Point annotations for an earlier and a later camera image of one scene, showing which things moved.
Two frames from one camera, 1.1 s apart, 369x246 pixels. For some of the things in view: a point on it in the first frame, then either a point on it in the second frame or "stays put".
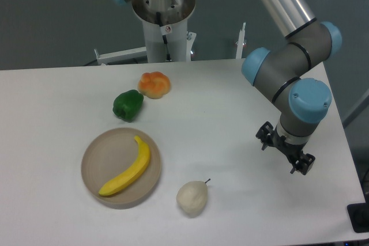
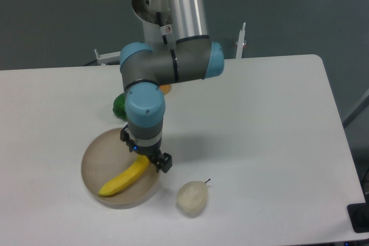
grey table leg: [364, 102] stays put
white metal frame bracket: [135, 53] stays put
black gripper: [269, 137] -> [160, 161]
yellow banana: [138, 168] stays put
